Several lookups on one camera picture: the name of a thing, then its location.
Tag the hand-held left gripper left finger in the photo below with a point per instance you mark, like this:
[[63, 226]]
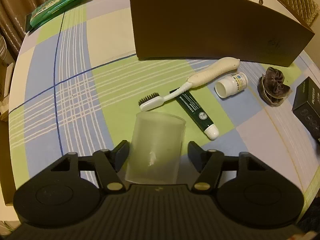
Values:
[[122, 152]]

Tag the dark green toothpaste tube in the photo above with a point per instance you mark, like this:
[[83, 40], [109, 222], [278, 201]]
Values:
[[195, 110]]

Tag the white electric toothbrush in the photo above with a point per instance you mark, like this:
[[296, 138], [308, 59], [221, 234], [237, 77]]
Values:
[[212, 72]]

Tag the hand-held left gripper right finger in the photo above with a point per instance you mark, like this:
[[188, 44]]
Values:
[[196, 155]]

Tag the translucent plastic cup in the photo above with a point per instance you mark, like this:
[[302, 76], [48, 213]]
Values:
[[155, 140]]

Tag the green wet wipes packet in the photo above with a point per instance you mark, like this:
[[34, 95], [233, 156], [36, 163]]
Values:
[[55, 7]]

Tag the brown hair scrunchie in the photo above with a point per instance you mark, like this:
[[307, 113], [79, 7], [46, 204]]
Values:
[[273, 87]]

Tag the white pill bottle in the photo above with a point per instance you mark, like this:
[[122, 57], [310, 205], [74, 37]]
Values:
[[235, 82]]

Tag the stack of white plates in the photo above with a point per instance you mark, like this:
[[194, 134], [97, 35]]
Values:
[[2, 46]]

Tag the black product box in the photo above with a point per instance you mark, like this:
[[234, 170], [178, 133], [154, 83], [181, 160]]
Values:
[[310, 105]]

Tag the checked tablecloth desktop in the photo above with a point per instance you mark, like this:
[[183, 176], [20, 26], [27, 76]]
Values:
[[75, 80]]

